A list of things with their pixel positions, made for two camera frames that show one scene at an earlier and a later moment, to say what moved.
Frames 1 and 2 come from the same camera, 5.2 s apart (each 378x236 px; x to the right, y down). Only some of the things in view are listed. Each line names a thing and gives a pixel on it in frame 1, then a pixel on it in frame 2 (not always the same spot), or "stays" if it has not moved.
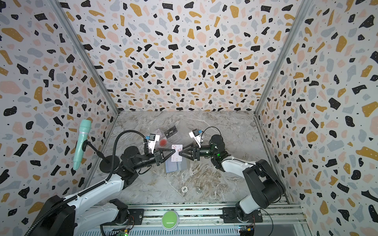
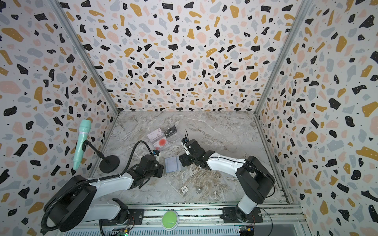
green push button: [170, 220] stays
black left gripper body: [149, 160] -> [158, 171]
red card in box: [163, 142] stays
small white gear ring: [184, 189] stays
